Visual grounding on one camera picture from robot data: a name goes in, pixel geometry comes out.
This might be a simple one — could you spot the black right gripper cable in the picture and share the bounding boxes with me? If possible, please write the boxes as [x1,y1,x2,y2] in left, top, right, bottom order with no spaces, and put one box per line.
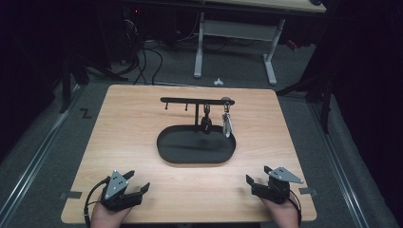
[289,187,303,228]

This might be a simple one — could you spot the person's right hand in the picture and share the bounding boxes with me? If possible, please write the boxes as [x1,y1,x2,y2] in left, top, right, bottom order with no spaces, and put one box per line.
[259,195,300,228]

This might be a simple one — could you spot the white-framed desk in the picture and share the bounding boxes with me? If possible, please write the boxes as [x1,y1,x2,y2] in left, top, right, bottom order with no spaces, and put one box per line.
[192,0,328,86]

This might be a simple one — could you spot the silver key bunch with ring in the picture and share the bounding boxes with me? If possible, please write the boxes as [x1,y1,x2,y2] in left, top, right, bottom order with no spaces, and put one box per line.
[221,101,235,139]

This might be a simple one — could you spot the black metal stand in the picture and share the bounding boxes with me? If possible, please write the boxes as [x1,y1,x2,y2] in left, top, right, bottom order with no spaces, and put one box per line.
[275,70,335,135]
[59,47,129,114]

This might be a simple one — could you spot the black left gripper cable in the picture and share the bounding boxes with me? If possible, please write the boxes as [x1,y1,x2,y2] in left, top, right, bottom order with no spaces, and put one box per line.
[83,176,112,228]

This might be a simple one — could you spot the black key rack with tray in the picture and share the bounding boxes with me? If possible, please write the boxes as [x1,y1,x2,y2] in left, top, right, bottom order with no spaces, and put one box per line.
[156,96,238,165]

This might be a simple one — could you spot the grey tape strip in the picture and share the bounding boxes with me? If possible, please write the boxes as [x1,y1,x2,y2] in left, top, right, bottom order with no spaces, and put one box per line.
[59,190,84,200]
[297,187,318,196]

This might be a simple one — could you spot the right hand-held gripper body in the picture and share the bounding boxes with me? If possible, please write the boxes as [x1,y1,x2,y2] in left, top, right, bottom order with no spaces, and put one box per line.
[251,166,305,205]

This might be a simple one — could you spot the black floor cables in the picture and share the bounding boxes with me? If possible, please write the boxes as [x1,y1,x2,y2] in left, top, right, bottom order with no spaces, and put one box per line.
[120,17,164,86]

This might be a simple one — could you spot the black car key fob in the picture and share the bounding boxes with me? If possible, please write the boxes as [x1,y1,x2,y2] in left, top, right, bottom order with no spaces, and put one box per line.
[200,103,214,135]

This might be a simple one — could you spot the metal floor rail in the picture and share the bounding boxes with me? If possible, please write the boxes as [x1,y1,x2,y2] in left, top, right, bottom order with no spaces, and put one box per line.
[0,85,84,222]
[308,101,371,228]

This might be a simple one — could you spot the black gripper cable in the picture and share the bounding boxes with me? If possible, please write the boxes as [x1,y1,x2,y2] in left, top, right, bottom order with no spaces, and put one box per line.
[83,176,112,228]
[289,187,303,228]

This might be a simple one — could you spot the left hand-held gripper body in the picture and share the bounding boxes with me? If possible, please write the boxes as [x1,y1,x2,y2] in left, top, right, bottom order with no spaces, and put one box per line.
[100,169,144,213]

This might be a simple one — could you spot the person's left hand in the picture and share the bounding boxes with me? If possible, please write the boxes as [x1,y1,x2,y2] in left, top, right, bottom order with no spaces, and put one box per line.
[89,199,135,228]

